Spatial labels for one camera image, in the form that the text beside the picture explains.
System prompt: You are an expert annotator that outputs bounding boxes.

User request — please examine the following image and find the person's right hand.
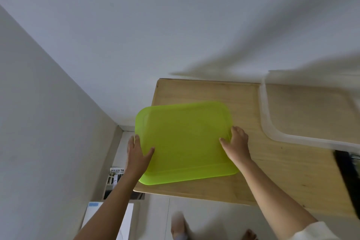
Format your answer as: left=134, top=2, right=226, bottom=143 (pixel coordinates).
left=219, top=126, right=252, bottom=168

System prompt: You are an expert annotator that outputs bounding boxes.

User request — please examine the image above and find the person's left hand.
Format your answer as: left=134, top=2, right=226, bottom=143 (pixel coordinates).
left=127, top=134, right=156, bottom=182

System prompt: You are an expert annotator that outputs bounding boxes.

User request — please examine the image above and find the lime green plastic lid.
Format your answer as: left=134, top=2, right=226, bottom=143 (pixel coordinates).
left=135, top=101, right=240, bottom=186

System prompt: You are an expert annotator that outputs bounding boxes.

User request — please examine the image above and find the person's left forearm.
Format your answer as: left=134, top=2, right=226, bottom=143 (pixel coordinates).
left=74, top=171, right=140, bottom=240

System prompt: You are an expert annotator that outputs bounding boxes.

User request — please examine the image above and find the person's right forearm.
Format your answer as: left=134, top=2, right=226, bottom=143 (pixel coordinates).
left=238, top=159, right=318, bottom=240

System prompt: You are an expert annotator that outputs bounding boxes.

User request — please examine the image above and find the printed cardboard box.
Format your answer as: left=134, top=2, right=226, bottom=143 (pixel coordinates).
left=103, top=167, right=126, bottom=200

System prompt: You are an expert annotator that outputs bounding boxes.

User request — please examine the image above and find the person's left foot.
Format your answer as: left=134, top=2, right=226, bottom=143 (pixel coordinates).
left=171, top=211, right=189, bottom=240

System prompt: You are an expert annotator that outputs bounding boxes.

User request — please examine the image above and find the person's foot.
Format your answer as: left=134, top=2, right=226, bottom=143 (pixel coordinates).
left=242, top=229, right=258, bottom=240
left=171, top=211, right=189, bottom=240

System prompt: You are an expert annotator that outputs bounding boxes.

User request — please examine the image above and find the clear plastic storage container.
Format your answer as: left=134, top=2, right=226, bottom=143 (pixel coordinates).
left=259, top=70, right=360, bottom=153

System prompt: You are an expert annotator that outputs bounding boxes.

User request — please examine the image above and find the person's right foot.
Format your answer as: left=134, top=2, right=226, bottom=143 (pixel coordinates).
left=242, top=229, right=258, bottom=240

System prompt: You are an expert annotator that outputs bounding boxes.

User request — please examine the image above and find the black object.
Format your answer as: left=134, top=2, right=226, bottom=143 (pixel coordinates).
left=334, top=150, right=360, bottom=219

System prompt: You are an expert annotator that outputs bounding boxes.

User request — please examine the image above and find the white sleeve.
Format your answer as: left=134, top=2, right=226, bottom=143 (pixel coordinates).
left=290, top=221, right=360, bottom=240

